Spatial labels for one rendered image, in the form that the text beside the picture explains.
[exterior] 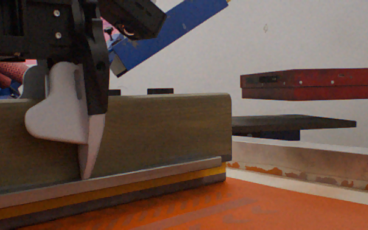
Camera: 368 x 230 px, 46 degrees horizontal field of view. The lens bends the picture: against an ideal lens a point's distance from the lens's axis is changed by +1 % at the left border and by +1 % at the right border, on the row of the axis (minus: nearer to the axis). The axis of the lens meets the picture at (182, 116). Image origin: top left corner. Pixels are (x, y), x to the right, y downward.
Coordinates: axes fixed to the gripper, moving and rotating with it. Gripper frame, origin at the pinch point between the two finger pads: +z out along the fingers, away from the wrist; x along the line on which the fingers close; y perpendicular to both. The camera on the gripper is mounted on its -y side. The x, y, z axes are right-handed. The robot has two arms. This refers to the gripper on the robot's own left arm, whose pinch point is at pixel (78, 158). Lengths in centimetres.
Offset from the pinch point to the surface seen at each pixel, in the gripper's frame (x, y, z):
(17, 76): -86, -27, -9
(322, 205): 13.2, -16.3, 5.2
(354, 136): -77, -198, 28
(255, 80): -56, -92, -5
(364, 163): 13.1, -24.2, 2.8
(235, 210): 8.8, -9.8, 5.0
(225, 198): 5.6, -12.0, 5.1
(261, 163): 0.2, -24.2, 4.4
